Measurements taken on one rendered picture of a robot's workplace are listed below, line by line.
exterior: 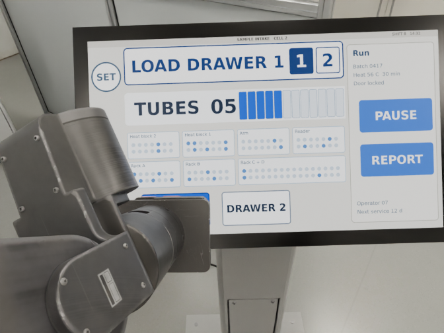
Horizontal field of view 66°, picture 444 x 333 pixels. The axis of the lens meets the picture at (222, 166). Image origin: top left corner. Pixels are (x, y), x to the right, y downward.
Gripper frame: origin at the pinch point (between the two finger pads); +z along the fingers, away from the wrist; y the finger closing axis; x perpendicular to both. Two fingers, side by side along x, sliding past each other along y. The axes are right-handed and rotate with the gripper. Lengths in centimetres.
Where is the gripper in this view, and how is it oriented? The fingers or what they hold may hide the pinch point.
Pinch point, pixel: (171, 221)
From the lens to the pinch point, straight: 40.8
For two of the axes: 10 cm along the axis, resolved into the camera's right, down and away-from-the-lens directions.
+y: -10.0, 0.2, 0.4
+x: 0.1, 10.0, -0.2
